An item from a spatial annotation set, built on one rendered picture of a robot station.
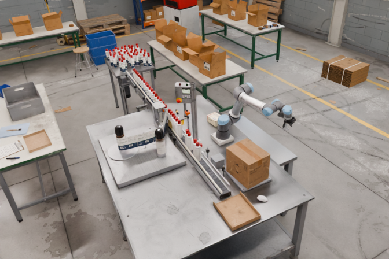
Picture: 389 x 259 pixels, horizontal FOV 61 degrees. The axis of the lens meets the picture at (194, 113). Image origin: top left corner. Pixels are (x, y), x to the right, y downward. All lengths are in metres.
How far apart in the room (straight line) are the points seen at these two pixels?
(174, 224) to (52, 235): 1.75
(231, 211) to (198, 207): 0.27
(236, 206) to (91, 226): 1.82
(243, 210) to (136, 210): 0.87
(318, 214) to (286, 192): 1.09
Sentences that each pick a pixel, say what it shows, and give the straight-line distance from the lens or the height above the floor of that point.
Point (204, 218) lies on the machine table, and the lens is 2.75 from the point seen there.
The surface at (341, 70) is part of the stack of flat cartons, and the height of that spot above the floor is 0.27.
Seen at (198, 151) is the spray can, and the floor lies 1.00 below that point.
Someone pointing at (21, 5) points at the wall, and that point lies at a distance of 10.31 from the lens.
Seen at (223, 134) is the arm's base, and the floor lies 0.93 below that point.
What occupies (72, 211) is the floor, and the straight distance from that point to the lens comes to 4.27.
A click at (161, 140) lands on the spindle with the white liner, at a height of 1.07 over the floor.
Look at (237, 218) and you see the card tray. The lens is 2.76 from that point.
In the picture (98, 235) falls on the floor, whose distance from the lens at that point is 3.92.
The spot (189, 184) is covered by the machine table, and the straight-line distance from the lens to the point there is 3.03.
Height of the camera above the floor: 2.91
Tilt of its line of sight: 31 degrees down
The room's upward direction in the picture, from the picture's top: 3 degrees counter-clockwise
